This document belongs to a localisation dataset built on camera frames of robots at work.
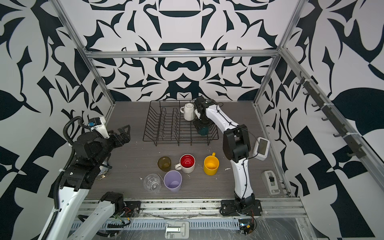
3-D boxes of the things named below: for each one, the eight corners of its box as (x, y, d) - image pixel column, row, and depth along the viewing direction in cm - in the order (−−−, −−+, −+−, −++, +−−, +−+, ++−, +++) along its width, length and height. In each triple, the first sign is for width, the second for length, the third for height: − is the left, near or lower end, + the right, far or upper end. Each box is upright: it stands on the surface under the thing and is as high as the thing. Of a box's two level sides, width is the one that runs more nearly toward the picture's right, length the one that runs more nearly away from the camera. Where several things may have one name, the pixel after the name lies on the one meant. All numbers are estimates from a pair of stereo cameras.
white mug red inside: (176, 170, 88) (175, 165, 82) (180, 156, 93) (180, 151, 87) (192, 175, 86) (192, 170, 80) (196, 161, 91) (197, 155, 86)
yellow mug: (204, 175, 87) (205, 169, 79) (203, 159, 93) (204, 152, 85) (217, 175, 87) (220, 169, 79) (216, 159, 93) (218, 152, 85)
